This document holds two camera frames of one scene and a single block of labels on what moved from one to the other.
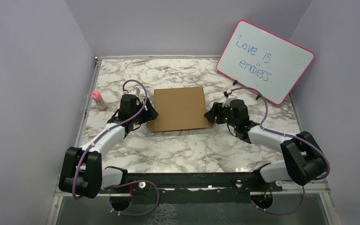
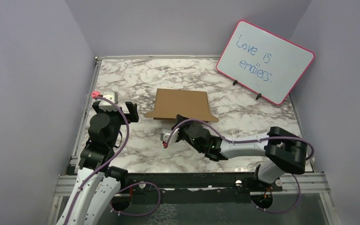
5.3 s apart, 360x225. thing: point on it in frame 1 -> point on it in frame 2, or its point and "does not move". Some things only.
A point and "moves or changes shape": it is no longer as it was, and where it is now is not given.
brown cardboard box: x=179 y=109 moves or changes shape
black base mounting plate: x=194 y=188 does not move
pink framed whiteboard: x=264 y=61 does not move
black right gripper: x=216 y=110 -> x=179 y=119
